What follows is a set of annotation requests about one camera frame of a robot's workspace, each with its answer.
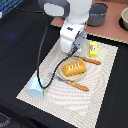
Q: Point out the tan wooden plate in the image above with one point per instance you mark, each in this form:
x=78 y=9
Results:
x=73 y=77

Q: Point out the beige woven placemat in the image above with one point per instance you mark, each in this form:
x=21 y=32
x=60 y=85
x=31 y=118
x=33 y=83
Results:
x=72 y=105

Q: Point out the orange bread loaf toy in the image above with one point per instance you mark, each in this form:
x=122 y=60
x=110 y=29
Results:
x=74 y=68

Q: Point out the knife with wooden handle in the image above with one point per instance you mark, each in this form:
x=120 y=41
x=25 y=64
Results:
x=89 y=60

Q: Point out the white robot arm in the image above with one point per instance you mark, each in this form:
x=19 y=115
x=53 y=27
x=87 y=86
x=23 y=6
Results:
x=75 y=14

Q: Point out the yellow butter box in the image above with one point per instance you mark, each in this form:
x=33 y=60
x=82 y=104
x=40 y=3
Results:
x=93 y=49

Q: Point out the dark grey pot right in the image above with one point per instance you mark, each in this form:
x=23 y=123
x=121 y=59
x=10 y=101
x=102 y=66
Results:
x=97 y=14

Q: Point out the light blue milk carton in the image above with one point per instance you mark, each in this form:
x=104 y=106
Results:
x=34 y=88

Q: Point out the fork with wooden handle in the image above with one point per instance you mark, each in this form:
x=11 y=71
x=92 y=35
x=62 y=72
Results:
x=71 y=83

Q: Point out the beige bowl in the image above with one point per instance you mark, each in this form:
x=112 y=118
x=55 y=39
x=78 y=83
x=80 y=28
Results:
x=124 y=16

